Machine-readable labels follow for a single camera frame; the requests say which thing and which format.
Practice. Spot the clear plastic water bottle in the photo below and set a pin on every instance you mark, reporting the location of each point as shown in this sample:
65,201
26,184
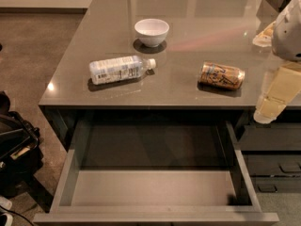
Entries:
119,69

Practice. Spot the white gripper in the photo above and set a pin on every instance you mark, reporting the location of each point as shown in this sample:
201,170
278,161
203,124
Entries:
288,35

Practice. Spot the gold soda can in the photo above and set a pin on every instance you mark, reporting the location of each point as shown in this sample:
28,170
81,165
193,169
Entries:
221,76

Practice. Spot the black bag on floor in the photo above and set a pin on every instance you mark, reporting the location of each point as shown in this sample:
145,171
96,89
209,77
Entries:
20,155

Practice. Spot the white ceramic bowl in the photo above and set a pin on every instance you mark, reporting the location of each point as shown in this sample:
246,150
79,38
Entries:
151,32

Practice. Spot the open grey top drawer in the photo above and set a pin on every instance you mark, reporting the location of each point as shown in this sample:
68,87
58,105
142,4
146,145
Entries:
154,173

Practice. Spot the white shoe on floor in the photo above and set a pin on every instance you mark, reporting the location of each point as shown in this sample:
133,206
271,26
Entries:
6,218

